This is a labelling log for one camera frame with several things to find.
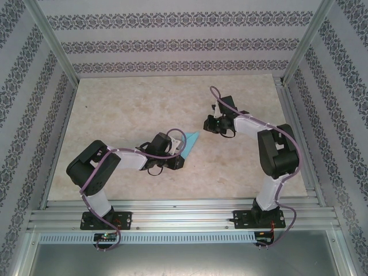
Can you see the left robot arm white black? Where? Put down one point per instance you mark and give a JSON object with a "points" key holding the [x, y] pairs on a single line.
{"points": [[130, 159]]}

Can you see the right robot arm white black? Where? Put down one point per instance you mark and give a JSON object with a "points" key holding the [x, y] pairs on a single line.
{"points": [[248, 125]]}

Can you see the grey metal sheet panel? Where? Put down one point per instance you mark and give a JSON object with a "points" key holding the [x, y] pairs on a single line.
{"points": [[184, 258]]}

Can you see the small circuit board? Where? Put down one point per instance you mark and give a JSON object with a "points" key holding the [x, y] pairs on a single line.
{"points": [[105, 237], [263, 238]]}

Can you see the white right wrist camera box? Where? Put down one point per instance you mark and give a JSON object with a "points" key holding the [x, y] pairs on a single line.
{"points": [[217, 109]]}

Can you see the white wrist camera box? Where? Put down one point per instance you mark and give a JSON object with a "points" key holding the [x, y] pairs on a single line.
{"points": [[176, 145], [217, 109]]}

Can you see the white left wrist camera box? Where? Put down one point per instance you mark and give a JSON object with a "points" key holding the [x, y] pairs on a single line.
{"points": [[176, 145]]}

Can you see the aluminium mounting rail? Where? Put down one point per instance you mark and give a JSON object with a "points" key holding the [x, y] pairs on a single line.
{"points": [[184, 218]]}

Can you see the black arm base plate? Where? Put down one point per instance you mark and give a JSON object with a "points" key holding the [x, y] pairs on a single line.
{"points": [[126, 218], [238, 220]]}

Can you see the aluminium side rail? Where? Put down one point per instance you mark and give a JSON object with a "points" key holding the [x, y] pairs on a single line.
{"points": [[57, 149], [299, 143]]}

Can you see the aluminium frame post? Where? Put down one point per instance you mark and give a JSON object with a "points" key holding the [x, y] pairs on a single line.
{"points": [[54, 43], [309, 43]]}

